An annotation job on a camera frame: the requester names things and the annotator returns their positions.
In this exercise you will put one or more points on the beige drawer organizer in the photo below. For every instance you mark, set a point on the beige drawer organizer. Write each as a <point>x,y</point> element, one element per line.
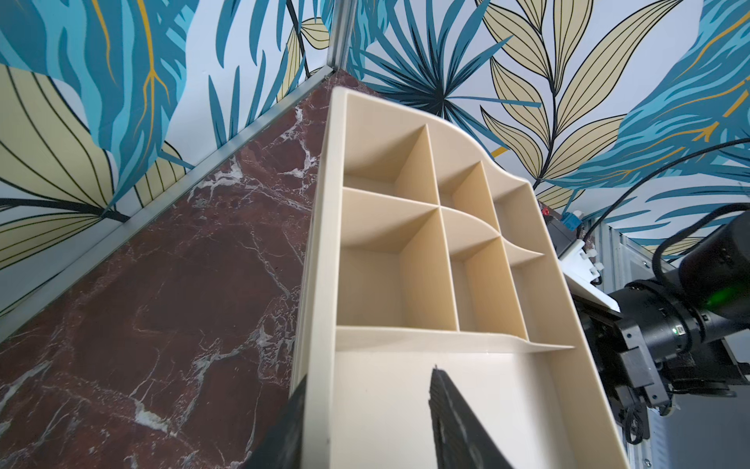
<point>426,260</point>

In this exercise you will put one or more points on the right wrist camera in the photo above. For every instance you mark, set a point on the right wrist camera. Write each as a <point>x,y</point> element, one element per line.
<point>574,258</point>

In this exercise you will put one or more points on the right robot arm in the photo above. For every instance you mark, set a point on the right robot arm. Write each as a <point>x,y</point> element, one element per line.
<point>707,264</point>

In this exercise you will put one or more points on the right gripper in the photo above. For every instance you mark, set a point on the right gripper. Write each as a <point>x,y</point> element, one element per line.
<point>652,326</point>

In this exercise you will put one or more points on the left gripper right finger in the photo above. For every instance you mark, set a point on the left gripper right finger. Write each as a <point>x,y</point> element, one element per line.
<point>460,439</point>

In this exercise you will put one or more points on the right corner aluminium post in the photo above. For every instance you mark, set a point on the right corner aluminium post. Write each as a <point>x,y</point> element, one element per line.
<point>343,21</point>

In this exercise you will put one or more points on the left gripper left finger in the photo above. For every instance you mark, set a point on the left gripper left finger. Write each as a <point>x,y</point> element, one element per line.
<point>282,446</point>

